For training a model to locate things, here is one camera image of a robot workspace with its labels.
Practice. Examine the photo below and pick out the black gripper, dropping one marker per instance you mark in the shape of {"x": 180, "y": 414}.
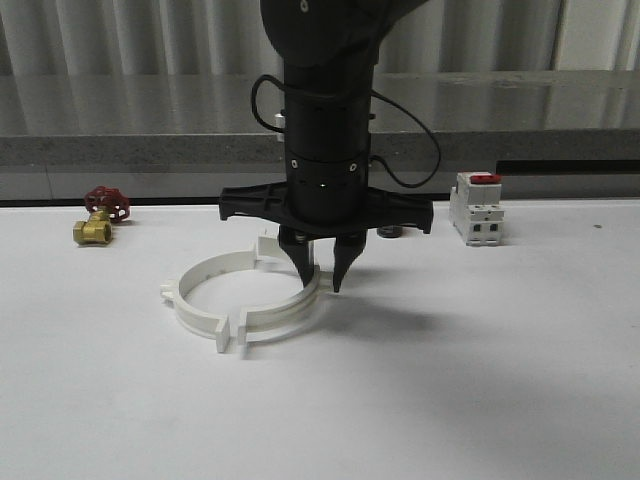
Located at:
{"x": 323, "y": 200}

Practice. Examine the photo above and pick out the white half pipe clamp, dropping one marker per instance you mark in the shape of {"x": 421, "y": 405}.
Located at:
{"x": 205, "y": 324}
{"x": 284, "y": 318}

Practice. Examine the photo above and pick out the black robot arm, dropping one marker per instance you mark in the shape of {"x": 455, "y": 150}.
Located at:
{"x": 329, "y": 51}

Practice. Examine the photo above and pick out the black cylindrical capacitor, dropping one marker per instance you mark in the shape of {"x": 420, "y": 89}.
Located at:
{"x": 390, "y": 232}

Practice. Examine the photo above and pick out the brass valve with red handwheel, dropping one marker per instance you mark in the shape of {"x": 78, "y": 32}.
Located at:
{"x": 106, "y": 206}

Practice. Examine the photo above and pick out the grey stone counter ledge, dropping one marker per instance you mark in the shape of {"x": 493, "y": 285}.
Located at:
{"x": 567, "y": 121}

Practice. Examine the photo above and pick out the white circuit breaker red switch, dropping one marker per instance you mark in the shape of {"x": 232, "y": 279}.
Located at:
{"x": 475, "y": 209}

